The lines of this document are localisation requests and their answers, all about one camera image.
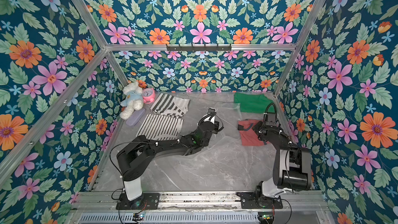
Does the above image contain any upper striped shirt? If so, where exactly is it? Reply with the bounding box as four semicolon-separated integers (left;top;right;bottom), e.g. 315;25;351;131
150;93;190;118

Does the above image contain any striped shirt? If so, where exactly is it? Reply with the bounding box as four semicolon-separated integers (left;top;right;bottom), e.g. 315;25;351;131
150;93;190;118
137;114;183;141

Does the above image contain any red tank top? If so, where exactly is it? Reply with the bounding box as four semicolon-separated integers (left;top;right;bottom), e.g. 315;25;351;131
237;119;269;146

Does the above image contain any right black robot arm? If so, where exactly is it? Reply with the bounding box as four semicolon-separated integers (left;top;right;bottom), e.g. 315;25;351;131
252;113;312;198

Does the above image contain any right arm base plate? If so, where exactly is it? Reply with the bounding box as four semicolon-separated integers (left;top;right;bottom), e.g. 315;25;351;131
236;192;283;209

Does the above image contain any lower striped shirt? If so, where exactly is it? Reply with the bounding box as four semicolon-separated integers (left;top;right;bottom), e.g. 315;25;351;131
137;114;183;141

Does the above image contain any lilac pouch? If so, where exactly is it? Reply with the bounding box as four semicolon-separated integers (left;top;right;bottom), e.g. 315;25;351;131
126;108;146;127

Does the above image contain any green tank top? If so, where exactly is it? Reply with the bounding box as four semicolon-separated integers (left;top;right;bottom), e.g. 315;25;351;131
234;93;275;114

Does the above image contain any clear plastic vacuum bag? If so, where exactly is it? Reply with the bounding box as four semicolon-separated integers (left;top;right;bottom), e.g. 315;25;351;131
146;108;223;161

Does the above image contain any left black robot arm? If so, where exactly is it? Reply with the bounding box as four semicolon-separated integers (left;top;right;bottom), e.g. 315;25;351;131
116;108;224;202

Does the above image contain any aluminium front rail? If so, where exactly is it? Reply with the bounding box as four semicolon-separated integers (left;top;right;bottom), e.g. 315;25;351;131
72;190;329;212

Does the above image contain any white teddy bear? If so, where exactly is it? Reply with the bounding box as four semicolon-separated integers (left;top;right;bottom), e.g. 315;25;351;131
120;81;144;120

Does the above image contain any black wall hook rail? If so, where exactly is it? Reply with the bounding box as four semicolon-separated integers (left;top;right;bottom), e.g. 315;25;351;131
166;44;232;52

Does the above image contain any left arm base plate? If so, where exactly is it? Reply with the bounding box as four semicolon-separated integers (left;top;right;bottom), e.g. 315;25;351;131
116;193;160;211

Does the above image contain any pink alarm clock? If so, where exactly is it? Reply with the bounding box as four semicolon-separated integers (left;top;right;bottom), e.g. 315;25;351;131
142;88;155;104

